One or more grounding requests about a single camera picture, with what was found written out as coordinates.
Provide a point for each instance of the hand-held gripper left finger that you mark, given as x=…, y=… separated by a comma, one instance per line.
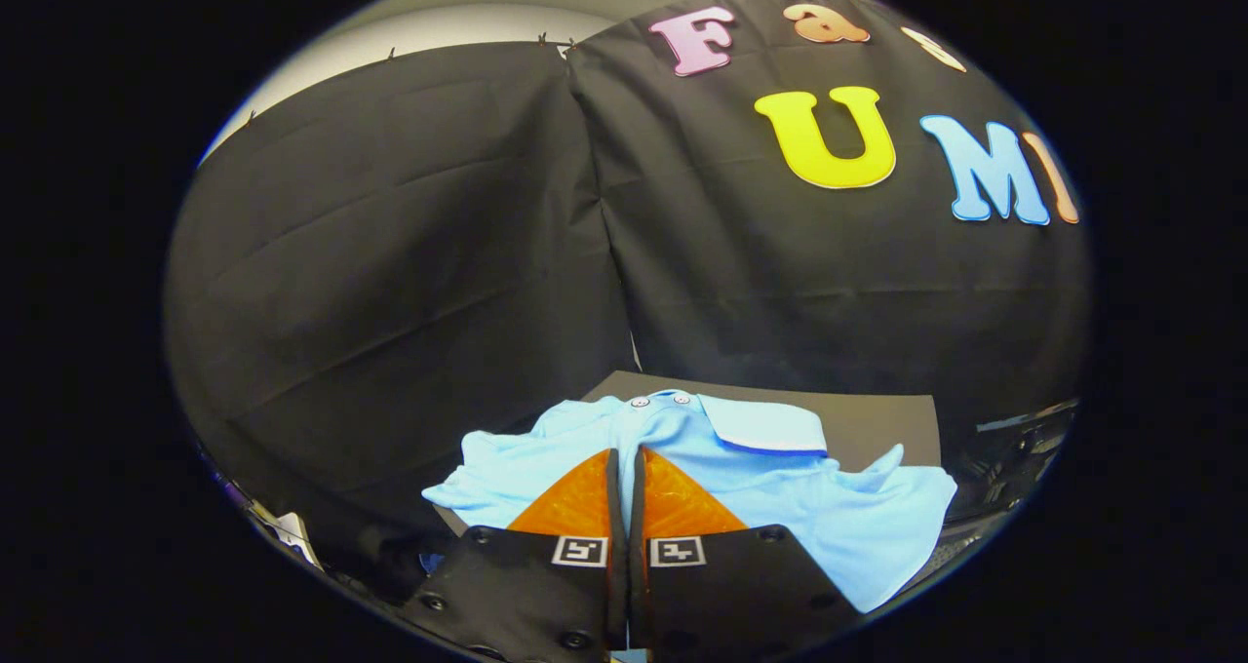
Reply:
x=546, y=595

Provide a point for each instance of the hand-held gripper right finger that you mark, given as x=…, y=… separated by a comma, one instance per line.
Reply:
x=731, y=595

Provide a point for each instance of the light blue polo shirt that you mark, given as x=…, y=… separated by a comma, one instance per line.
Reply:
x=877, y=526

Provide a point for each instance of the dark washing machine lid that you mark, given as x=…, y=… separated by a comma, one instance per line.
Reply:
x=1024, y=448

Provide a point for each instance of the dark-topped grey cabinet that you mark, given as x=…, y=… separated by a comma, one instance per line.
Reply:
x=877, y=427

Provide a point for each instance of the black backdrop cloth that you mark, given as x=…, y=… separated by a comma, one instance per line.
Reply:
x=390, y=253

